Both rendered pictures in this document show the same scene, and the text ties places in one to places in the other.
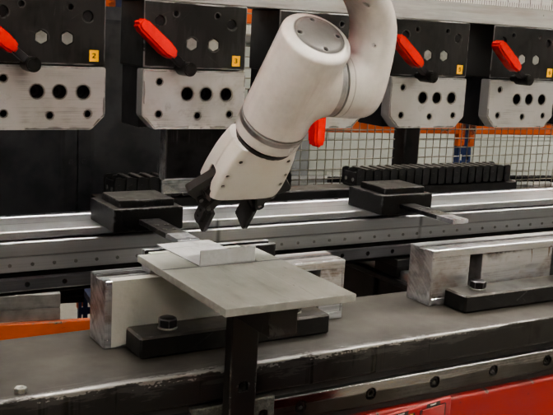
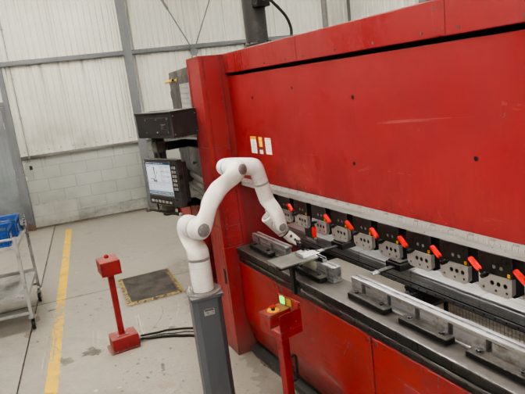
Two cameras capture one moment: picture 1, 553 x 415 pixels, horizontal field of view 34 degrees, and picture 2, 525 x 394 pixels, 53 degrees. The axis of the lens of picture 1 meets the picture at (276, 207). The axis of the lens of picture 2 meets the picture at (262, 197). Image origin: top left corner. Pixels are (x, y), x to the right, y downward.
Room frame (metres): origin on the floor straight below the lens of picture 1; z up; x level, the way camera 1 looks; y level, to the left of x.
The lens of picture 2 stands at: (1.24, -3.00, 2.08)
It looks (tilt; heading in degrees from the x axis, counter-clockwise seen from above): 12 degrees down; 94
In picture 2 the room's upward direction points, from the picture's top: 7 degrees counter-clockwise
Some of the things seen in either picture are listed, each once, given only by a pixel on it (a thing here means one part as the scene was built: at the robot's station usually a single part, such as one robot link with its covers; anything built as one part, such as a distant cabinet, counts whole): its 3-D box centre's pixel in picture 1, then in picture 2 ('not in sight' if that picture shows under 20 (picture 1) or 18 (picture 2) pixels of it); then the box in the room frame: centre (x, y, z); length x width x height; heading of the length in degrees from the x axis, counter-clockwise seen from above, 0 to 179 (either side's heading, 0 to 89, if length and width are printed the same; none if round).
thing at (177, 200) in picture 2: not in sight; (169, 180); (0.23, 0.88, 1.42); 0.45 x 0.12 x 0.36; 137
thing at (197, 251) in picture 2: not in sight; (192, 237); (0.63, -0.32, 1.30); 0.19 x 0.12 x 0.24; 130
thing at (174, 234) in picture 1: (154, 218); (333, 245); (1.41, 0.19, 1.01); 0.26 x 0.12 x 0.05; 31
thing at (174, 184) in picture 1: (195, 159); (310, 233); (1.26, 0.12, 1.13); 0.10 x 0.02 x 0.10; 121
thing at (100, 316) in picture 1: (223, 296); (318, 266); (1.29, 0.07, 0.92); 0.39 x 0.06 x 0.10; 121
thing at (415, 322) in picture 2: not in sight; (425, 329); (1.73, -0.77, 0.89); 0.30 x 0.05 x 0.03; 121
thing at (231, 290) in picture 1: (240, 277); (292, 259); (1.14, 0.04, 1.00); 0.26 x 0.18 x 0.01; 31
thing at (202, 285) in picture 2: not in sight; (201, 275); (0.65, -0.35, 1.09); 0.19 x 0.19 x 0.18
